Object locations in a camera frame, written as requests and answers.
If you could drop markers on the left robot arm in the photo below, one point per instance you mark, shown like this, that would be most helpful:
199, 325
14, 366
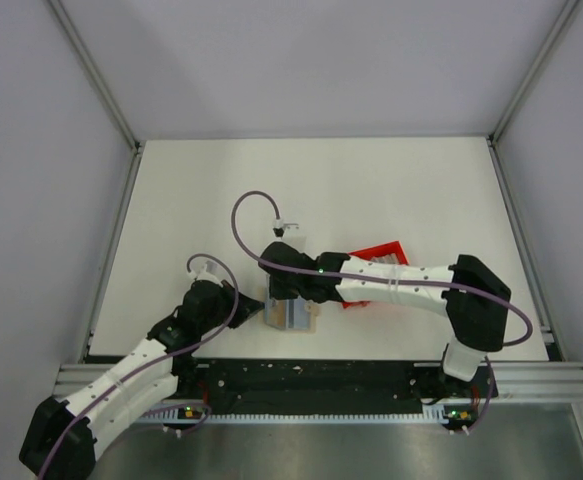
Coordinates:
67, 436

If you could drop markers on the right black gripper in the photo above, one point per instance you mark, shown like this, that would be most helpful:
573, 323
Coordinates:
276, 292

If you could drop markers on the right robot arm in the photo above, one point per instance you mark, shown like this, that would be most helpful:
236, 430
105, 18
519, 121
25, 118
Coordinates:
467, 293

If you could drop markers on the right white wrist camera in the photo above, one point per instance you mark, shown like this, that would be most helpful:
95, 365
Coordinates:
290, 234

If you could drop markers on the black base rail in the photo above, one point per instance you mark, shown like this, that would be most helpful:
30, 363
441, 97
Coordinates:
295, 386

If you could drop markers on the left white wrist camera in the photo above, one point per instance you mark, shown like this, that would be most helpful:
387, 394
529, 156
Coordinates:
206, 273

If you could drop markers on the stack of upright cards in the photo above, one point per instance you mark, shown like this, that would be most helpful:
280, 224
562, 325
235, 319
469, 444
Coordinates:
388, 259

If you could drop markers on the gold credit card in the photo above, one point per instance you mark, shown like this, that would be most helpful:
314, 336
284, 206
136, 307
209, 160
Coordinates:
290, 315

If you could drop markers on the red plastic card tray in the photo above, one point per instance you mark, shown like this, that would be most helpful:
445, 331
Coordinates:
361, 262

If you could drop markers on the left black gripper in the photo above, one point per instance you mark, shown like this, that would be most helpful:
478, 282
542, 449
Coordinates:
245, 307

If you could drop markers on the grey credit card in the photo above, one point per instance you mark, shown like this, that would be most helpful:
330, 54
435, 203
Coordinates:
303, 315

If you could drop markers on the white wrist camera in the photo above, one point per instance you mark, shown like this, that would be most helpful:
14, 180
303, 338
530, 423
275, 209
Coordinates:
290, 234
206, 273

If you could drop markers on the white slotted cable duct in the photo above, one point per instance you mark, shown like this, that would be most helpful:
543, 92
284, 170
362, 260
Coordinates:
425, 414

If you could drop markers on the beige card holder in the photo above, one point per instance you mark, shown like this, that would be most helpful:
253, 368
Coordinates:
264, 296

